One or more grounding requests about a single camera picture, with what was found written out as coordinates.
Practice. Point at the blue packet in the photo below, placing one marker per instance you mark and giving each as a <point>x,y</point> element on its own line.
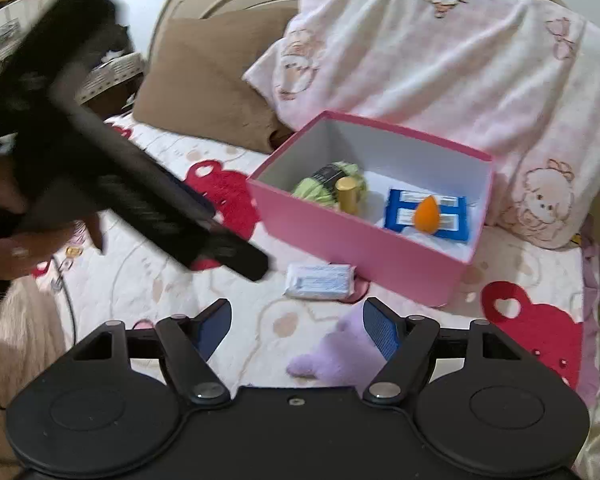
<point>455,225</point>

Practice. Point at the pink cardboard box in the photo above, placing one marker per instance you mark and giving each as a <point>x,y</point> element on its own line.
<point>330,230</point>

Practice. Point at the green yarn ball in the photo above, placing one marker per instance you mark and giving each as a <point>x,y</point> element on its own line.
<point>310,190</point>

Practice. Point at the orange makeup sponge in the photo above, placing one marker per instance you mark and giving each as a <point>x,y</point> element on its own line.
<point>425,217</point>

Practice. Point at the pink white printed blanket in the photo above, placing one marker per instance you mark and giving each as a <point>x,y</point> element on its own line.
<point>430,60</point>

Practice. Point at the pink cloth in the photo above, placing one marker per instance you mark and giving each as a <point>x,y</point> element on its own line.
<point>592,310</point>

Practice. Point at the person's left hand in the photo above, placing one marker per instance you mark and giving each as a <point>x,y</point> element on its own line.
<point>30,255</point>

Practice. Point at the brown pillow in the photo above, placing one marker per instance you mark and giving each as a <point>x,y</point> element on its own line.
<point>205,70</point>

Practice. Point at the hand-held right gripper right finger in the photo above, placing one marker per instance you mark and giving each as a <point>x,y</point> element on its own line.
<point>382,330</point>

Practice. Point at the grey patterned cloth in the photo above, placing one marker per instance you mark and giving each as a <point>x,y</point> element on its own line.
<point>115,72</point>

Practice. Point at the purple plush toy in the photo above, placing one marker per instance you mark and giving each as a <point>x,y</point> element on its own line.
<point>340,355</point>

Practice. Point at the white packet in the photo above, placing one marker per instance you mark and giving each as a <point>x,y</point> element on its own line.
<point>320,280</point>

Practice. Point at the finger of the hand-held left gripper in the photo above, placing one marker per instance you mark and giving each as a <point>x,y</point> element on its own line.
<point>240,257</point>

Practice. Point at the red heart printed bed sheet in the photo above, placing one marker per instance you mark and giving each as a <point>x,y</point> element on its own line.
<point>155,285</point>

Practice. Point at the gold capped bottle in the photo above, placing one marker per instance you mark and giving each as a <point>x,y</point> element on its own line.
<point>346,197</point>

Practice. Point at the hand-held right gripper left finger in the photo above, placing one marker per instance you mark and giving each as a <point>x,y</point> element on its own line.
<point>215,330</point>

